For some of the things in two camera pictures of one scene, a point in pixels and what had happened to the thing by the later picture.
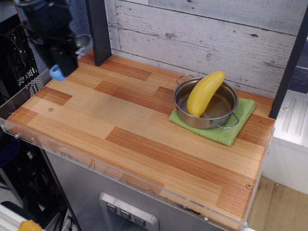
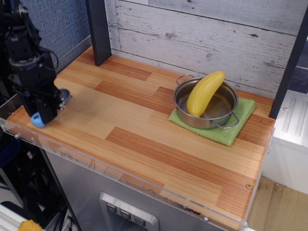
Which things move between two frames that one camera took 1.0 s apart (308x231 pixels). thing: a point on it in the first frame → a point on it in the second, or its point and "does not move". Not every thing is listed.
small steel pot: [219, 114] does not move
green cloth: [222, 134] does not move
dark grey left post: [99, 30] does not move
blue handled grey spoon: [84, 43] → [36, 120]
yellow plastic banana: [202, 92] does not move
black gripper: [51, 28] → [35, 77]
